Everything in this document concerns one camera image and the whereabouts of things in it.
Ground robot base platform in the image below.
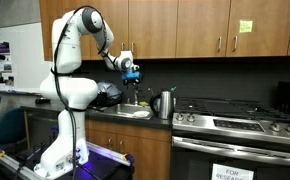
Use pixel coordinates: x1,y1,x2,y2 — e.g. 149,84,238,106
0,141,135,180

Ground wooden lower cabinets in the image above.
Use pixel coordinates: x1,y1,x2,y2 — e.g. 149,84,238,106
85,120,171,180

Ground teal office chair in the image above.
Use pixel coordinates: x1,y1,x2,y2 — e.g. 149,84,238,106
0,97,26,144

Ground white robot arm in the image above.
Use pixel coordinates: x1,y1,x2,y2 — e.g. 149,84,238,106
34,5,139,180

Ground white paper sign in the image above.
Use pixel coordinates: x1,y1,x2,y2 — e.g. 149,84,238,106
211,164,254,180

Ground yellow sponge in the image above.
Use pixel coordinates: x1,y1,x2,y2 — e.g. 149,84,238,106
139,102,149,107

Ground stainless steel gas stove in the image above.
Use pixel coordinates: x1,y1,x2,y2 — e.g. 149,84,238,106
170,97,290,180

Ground white bowl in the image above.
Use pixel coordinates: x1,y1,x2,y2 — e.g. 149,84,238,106
133,111,150,118

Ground black dish rack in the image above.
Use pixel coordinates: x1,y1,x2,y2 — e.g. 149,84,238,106
91,82,123,107

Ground wooden cabinets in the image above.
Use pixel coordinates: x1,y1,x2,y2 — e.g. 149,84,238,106
85,120,171,180
38,0,290,61

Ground stainless steel electric kettle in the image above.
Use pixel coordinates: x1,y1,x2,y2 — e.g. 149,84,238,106
150,90,174,120

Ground chrome faucet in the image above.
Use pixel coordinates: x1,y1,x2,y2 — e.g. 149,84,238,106
133,84,140,105

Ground stainless steel sink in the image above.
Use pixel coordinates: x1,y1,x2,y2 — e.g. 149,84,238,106
99,104,154,120

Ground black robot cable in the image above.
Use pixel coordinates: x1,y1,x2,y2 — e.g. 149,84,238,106
49,4,119,180

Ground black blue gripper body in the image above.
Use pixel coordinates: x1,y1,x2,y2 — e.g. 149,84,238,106
121,70,140,85

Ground yellow sticky note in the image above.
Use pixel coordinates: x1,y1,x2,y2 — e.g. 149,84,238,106
239,20,253,33

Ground wooden upper cabinets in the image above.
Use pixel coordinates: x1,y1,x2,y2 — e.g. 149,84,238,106
38,0,290,61

